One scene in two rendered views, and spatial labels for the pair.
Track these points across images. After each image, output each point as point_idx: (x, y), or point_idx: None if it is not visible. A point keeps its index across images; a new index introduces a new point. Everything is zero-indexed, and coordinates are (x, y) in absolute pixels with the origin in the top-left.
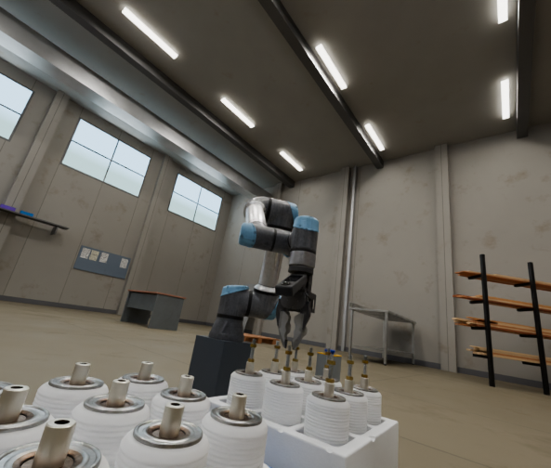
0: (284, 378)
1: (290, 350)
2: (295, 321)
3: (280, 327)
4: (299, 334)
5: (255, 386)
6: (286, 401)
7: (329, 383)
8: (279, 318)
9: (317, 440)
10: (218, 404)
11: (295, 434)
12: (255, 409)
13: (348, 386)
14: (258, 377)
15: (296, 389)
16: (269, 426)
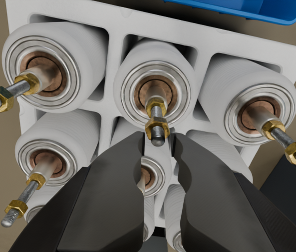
0: (153, 90)
1: (151, 130)
2: (128, 195)
3: (219, 167)
4: (107, 150)
5: (222, 85)
6: (133, 52)
7: (24, 70)
8: (254, 207)
9: (62, 13)
10: (271, 42)
11: (99, 11)
12: (206, 80)
13: (39, 164)
14: (226, 103)
15: (119, 79)
16: (148, 13)
